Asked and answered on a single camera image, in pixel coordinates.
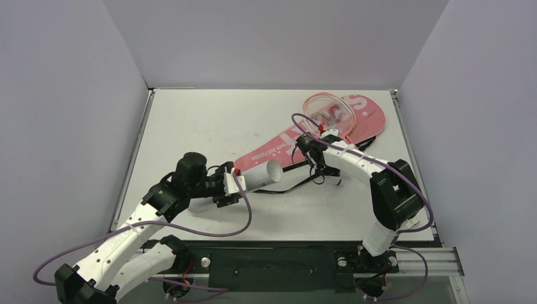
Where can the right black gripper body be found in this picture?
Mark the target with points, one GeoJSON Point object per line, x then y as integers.
{"type": "Point", "coordinates": [317, 163]}

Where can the white shuttlecock tube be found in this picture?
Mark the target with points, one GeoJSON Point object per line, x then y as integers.
{"type": "Point", "coordinates": [265, 174]}

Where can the white plastic shuttlecock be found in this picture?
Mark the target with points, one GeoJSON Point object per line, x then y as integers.
{"type": "Point", "coordinates": [333, 180]}

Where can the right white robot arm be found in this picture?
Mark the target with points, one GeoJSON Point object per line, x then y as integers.
{"type": "Point", "coordinates": [393, 188]}

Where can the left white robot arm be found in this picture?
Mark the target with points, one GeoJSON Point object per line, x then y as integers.
{"type": "Point", "coordinates": [113, 269]}

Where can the pink badminton racket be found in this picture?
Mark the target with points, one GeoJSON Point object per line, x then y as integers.
{"type": "Point", "coordinates": [324, 111]}

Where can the pink racket cover bag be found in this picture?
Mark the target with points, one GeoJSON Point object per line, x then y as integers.
{"type": "Point", "coordinates": [371, 122]}

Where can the clear tube lid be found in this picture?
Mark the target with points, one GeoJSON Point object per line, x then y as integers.
{"type": "Point", "coordinates": [334, 203]}

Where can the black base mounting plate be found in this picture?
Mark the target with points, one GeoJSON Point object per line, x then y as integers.
{"type": "Point", "coordinates": [339, 284]}

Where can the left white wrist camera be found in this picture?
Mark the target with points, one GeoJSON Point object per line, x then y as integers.
{"type": "Point", "coordinates": [234, 182]}

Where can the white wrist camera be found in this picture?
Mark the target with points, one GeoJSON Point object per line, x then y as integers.
{"type": "Point", "coordinates": [330, 132]}
{"type": "Point", "coordinates": [234, 182]}

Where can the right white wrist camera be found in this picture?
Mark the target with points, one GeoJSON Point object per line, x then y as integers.
{"type": "Point", "coordinates": [330, 132]}

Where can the aluminium frame rail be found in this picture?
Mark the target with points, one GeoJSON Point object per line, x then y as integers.
{"type": "Point", "coordinates": [419, 264]}

